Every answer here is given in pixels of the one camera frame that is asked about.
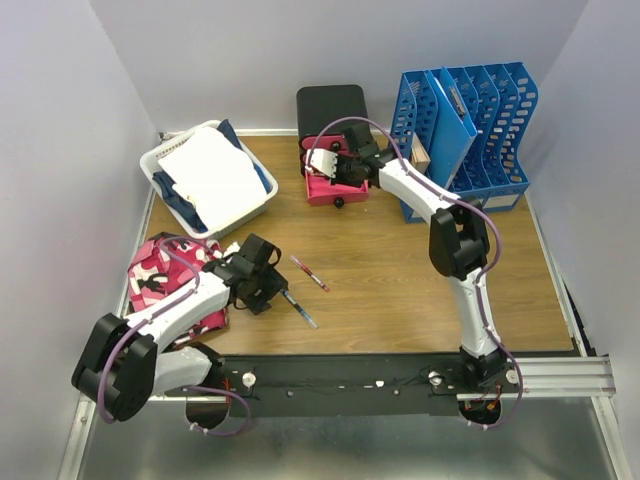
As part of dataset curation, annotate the blue gel pen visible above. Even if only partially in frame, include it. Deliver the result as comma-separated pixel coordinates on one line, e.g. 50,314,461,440
281,290,318,330

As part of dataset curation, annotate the pink bottom drawer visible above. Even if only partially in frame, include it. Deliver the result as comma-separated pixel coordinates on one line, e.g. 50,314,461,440
305,173,369,209

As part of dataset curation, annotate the orange cover paperback book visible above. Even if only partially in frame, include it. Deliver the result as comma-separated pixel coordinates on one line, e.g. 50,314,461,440
410,135,431,175

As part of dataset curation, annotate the blue file folder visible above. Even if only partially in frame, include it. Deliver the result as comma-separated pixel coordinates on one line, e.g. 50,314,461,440
427,68,477,189

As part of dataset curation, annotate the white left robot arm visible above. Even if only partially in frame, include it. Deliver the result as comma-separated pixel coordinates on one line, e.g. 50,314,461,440
71,234,288,424

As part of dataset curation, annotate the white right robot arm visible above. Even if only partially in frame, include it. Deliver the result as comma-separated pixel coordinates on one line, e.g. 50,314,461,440
331,123,503,392

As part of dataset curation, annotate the pink gel pen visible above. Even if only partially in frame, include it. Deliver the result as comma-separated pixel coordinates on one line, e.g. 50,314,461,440
289,255,330,292

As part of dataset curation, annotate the black pink drawer cabinet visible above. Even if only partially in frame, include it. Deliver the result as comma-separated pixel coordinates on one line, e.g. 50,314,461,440
296,84,368,176

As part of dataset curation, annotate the pink camouflage cloth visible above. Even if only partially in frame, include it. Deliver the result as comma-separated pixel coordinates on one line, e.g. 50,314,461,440
127,232,222,312

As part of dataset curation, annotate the navy blue cloth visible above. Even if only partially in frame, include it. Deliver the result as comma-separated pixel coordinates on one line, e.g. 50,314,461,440
152,117,275,234

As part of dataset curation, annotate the blue magazine file rack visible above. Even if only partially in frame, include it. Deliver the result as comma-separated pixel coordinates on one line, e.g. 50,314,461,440
390,62,538,213

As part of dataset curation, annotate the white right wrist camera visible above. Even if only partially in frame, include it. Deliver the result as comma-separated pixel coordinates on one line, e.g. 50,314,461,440
304,148,338,179

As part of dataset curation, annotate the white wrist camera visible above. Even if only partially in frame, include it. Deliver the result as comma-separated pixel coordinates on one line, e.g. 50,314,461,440
223,241,241,258
304,148,338,179

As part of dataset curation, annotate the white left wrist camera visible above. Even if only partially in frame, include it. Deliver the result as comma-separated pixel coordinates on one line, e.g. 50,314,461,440
223,241,241,258

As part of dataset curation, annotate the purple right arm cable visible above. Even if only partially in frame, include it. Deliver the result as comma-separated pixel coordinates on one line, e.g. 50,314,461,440
304,116,525,431

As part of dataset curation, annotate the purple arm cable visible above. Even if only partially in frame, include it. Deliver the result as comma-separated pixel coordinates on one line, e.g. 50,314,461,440
97,235,254,439
304,116,525,431

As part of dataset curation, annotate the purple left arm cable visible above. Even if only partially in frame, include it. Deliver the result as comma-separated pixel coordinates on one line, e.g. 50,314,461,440
97,235,254,439

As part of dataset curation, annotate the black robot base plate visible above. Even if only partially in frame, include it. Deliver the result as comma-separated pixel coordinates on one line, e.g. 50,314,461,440
221,353,518,417

